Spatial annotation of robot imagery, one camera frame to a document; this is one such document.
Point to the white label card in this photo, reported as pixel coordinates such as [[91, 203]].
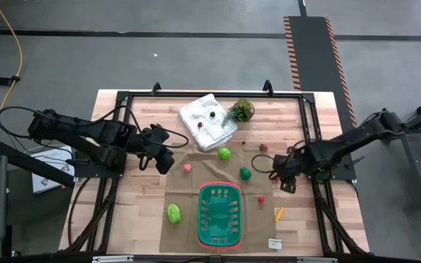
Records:
[[275, 244]]

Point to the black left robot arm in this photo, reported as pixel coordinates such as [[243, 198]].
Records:
[[86, 131]]

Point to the dark green toy pepper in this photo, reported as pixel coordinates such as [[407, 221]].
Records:
[[245, 173]]

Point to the brown paper mat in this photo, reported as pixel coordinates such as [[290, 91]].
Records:
[[181, 237]]

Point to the pink toy peach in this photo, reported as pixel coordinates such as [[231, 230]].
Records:
[[187, 167]]

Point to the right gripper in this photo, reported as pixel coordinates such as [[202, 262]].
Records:
[[287, 164]]

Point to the black metal table frame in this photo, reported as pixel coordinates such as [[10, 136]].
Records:
[[214, 94]]

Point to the yellow toy corn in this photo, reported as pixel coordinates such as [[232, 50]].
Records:
[[279, 214]]

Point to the white cardboard box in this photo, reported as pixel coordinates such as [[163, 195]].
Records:
[[49, 179]]

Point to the light green sliced toy vegetable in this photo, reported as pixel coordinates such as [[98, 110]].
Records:
[[173, 213]]

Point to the black diagonal beam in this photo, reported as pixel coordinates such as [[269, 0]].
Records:
[[31, 164]]

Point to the white folded towel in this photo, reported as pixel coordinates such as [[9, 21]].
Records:
[[214, 135]]

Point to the red toy strawberry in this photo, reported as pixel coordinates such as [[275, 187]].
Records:
[[264, 148]]

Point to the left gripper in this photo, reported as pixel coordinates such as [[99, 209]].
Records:
[[155, 137]]

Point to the light green toy apple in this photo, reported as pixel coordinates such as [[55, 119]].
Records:
[[224, 153]]

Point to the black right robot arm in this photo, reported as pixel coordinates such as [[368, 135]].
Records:
[[342, 144]]

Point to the black clamp lever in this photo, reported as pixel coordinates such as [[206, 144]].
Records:
[[354, 161]]

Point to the black mat with striped edges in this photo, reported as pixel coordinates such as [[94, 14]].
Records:
[[313, 55]]

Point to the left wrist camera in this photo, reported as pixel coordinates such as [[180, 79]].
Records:
[[164, 162]]

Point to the silver aluminium bar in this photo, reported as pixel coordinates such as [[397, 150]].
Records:
[[112, 259], [316, 260]]

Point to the potted succulent plant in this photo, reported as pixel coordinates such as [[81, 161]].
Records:
[[241, 110]]

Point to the red toy tomato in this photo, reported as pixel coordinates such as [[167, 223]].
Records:
[[261, 199]]

